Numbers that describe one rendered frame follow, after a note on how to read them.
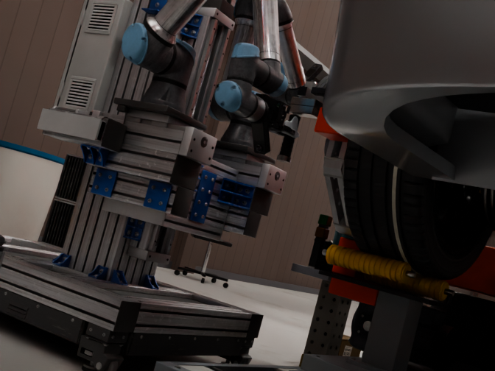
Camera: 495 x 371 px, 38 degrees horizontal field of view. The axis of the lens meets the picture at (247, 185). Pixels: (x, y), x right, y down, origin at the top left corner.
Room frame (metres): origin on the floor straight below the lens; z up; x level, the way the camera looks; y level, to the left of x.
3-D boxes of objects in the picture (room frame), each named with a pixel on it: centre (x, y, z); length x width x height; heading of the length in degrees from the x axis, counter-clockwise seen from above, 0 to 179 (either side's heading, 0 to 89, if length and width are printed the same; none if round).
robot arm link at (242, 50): (1.98, 0.09, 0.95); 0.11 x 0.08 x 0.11; 142
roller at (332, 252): (2.03, -0.38, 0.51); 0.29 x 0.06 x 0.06; 52
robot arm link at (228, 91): (1.96, 0.09, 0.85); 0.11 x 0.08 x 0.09; 143
